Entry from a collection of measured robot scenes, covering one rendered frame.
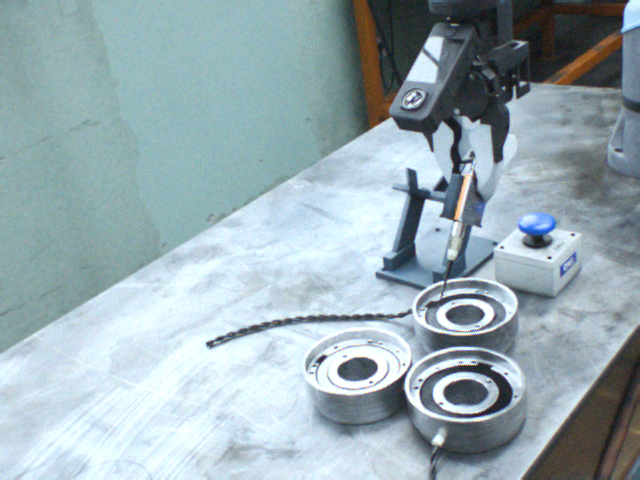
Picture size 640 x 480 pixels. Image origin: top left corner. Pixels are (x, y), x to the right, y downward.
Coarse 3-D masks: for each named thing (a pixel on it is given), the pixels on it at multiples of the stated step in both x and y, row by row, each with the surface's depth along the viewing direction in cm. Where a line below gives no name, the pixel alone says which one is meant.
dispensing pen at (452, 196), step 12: (456, 180) 88; (456, 192) 88; (444, 204) 88; (456, 204) 87; (444, 216) 88; (456, 228) 89; (456, 240) 89; (456, 252) 89; (444, 276) 89; (444, 288) 89
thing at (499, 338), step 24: (432, 288) 90; (456, 288) 91; (480, 288) 91; (504, 288) 88; (456, 312) 89; (480, 312) 88; (432, 336) 84; (456, 336) 82; (480, 336) 82; (504, 336) 83
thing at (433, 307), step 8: (448, 296) 90; (456, 296) 90; (464, 296) 90; (472, 296) 90; (480, 296) 89; (488, 296) 89; (432, 304) 89; (440, 304) 89; (496, 304) 88; (432, 312) 88; (496, 312) 86; (504, 312) 86; (432, 320) 87; (496, 320) 85; (440, 328) 85; (480, 328) 84
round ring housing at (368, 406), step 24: (336, 336) 85; (360, 336) 85; (384, 336) 84; (312, 360) 83; (336, 360) 83; (360, 360) 83; (384, 360) 82; (408, 360) 79; (312, 384) 78; (336, 384) 80; (360, 384) 79; (384, 384) 77; (336, 408) 78; (360, 408) 77; (384, 408) 77
